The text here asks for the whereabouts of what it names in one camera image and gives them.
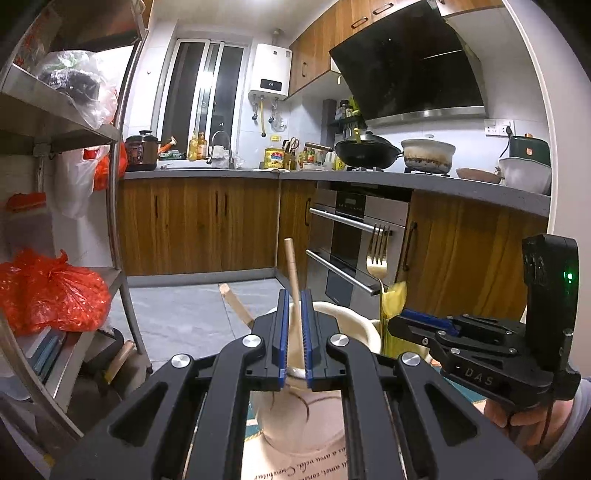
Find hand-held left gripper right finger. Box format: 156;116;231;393
301;290;539;480

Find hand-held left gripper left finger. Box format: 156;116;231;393
51;290;291;480

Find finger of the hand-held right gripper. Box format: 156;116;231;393
399;309;527;337
387;316;459;360

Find white floral ceramic utensil holder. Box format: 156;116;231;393
253;300;434;455

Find wooden chopstick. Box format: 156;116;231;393
218;283;256;329
283;239;306;370

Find metal fork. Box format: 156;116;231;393
366;224;391;356

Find person's right forearm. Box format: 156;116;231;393
538;375;591;472

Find person's right hand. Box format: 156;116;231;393
484;396;575;446

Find stainless built-in oven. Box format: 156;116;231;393
305;182;411;308

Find printed tablecloth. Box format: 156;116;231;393
242;369;490;480

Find grey kitchen countertop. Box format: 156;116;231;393
122;166;552;217

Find white basin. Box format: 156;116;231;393
499;157;552;195

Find brown shallow bowl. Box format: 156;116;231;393
455;167;503;185

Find wooden lower cabinets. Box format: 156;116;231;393
115;178;550;324

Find wooden cabinets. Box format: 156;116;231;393
283;0;504;100
115;178;550;324

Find white casserole pot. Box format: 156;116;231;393
401;137;456;175

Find green kitchen appliance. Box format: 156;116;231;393
509;133;551;167

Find black wok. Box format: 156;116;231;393
334;130;403;169

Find knife block with scissors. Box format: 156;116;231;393
283;137;301;169

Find metal kitchen faucet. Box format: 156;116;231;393
210;130;236;169

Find stacked flat trays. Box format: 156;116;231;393
23;330;77;384

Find dark red pressure cooker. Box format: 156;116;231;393
124;130;161;171

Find large orange plastic bag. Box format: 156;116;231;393
0;249;112;335

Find small hanging orange bag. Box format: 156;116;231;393
92;143;129;192

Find black range hood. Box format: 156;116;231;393
329;0;489;129

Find white hanging plastic bag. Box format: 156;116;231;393
51;145;100;220

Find sliding glass window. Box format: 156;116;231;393
154;38;252;153

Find white water heater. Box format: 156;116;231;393
249;44;293;100

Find red lid plastic container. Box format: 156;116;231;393
7;193;49;250

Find wooden upper cabinets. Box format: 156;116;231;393
283;0;504;100

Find clear bag with dark contents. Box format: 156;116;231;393
36;50;118;130

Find metal shelf rack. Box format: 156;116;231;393
0;0;155;462

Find wooden handle tool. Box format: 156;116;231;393
105;339;137;384

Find black wall spice rack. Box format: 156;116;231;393
328;98;368;132

